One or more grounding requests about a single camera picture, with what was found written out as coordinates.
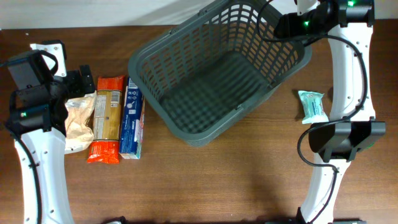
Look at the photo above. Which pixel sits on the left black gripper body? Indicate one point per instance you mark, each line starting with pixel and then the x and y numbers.
pixel 72 87

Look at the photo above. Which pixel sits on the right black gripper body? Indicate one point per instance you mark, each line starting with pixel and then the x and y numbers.
pixel 293 27

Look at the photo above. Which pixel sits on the beige snack bag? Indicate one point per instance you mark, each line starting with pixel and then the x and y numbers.
pixel 79 134

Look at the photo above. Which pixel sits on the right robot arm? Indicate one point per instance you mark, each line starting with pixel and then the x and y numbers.
pixel 352 128

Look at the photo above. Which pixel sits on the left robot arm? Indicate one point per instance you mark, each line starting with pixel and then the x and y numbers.
pixel 37 115

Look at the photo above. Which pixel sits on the teal white wipes pack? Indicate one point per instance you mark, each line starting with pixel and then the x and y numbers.
pixel 312 107

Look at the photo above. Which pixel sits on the orange pasta packet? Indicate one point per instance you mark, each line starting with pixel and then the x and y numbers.
pixel 107 121

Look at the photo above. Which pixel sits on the blue cardboard box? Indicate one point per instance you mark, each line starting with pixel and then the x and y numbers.
pixel 132 126

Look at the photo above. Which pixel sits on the grey plastic basket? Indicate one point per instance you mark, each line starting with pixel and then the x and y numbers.
pixel 210 71

